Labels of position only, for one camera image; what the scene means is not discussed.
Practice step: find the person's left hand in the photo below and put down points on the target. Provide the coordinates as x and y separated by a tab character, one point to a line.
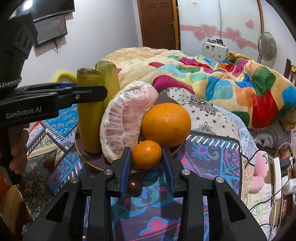
19	151

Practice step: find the yellow foam tube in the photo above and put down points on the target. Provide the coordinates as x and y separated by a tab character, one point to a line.
64	75

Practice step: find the small tangerine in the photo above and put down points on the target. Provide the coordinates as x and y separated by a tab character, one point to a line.
146	154

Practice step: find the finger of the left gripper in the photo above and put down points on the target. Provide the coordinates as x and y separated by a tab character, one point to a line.
21	108
46	87

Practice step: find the corn cob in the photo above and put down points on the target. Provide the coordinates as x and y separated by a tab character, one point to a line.
109	78
89	114

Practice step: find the wall mounted television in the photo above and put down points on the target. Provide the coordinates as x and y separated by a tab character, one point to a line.
42	9

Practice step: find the white box appliance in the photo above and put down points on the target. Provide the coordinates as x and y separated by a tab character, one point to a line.
215	50

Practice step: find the white standing fan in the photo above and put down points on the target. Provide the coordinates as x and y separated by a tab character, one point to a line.
267	48

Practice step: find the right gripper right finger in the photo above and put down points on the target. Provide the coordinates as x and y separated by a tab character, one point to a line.
229	218

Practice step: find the small wall monitor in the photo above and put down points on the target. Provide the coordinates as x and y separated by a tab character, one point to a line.
50	29

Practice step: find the frosted sliding wardrobe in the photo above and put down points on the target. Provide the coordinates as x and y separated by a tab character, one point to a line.
236	23

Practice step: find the dark red plum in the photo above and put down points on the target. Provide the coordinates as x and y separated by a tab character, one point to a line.
134	186

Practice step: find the pink plush item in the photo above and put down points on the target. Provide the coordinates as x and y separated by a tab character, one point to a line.
260	173

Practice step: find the colourful patchwork blanket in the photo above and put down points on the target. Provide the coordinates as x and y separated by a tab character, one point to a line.
257	94

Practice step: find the brown wooden door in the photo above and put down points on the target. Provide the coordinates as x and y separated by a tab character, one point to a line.
159	24

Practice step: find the wooden headboard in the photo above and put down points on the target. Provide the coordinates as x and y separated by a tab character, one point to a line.
290	72

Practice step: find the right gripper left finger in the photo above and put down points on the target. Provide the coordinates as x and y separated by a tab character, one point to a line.
63	217

